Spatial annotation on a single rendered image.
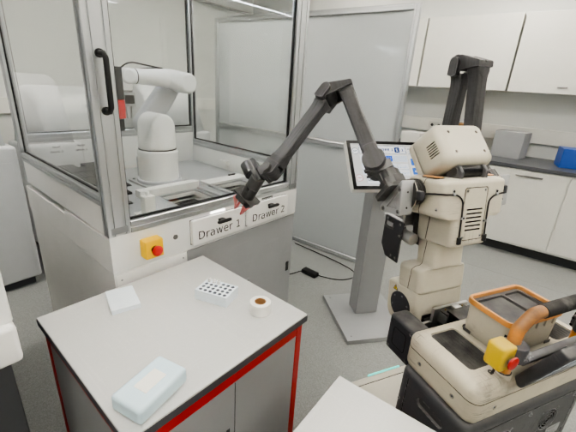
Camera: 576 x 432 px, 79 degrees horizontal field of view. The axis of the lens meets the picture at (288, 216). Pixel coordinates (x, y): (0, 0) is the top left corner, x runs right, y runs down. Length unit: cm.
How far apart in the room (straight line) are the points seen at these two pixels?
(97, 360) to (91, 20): 94
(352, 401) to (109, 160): 101
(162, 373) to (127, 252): 56
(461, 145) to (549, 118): 345
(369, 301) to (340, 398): 157
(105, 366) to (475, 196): 118
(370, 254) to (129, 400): 171
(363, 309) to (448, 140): 157
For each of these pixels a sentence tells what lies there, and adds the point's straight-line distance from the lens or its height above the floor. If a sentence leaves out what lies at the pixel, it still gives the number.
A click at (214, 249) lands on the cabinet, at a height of 75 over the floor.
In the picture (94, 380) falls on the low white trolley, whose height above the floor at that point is 76.
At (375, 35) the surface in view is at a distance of 299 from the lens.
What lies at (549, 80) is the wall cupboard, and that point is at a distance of 432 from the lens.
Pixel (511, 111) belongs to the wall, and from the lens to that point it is 469.
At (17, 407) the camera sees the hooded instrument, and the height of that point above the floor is 61.
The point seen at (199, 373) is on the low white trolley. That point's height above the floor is 76.
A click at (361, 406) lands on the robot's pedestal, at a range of 98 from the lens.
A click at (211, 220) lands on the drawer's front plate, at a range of 154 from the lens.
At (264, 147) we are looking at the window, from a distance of 172.
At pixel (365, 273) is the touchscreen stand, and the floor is 35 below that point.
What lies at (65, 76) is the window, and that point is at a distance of 146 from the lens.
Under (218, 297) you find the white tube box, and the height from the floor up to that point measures 80.
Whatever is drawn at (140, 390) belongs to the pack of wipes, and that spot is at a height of 80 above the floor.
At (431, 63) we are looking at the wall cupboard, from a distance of 451.
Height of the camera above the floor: 148
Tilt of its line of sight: 21 degrees down
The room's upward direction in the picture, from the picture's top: 4 degrees clockwise
